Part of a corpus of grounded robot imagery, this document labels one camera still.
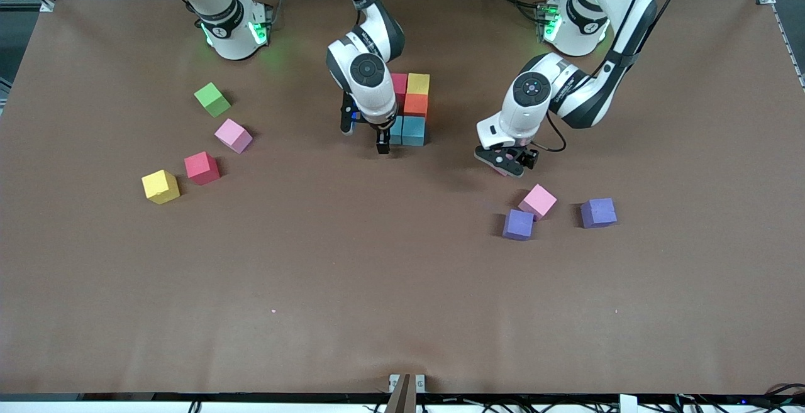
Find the blue foam cube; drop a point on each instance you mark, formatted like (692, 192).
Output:
(415, 131)
(397, 131)

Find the pink foam cube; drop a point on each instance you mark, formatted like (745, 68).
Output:
(233, 135)
(538, 200)
(500, 172)

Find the orange foam cube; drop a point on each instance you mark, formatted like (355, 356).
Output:
(416, 105)

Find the red foam cube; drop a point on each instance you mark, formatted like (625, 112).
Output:
(201, 168)
(400, 86)

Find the yellow foam cube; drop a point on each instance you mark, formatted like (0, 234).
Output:
(418, 83)
(160, 187)

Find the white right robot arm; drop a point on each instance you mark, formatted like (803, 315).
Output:
(371, 95)

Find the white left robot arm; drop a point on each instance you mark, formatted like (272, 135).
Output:
(522, 117)

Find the purple foam cube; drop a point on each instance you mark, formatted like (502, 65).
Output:
(598, 212)
(518, 224)

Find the green foam cube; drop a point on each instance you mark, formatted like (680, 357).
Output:
(212, 100)

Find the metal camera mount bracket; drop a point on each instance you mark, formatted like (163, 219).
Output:
(407, 394)

